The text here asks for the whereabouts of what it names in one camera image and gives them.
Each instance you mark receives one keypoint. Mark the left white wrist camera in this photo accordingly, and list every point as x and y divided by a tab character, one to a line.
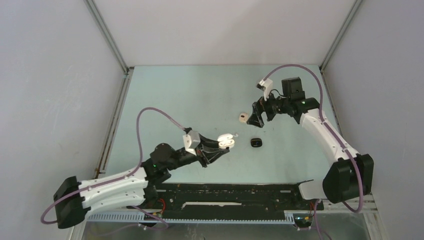
191	141

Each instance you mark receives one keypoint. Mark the white earbud charging case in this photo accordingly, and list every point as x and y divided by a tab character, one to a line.
226	141

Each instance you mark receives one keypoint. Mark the black earbud charging case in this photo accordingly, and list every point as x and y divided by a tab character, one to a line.
256	142

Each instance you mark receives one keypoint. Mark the beige earbud charging case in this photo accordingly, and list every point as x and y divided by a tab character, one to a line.
243	117

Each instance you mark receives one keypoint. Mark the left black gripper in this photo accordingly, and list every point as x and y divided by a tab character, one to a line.
205	155

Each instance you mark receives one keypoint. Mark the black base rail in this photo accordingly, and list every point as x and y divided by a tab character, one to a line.
246	203

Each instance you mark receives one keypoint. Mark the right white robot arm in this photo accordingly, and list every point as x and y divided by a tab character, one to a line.
350	173

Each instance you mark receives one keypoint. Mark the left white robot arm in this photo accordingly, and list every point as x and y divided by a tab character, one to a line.
77	200

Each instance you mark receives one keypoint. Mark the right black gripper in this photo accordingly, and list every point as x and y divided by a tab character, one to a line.
256	119

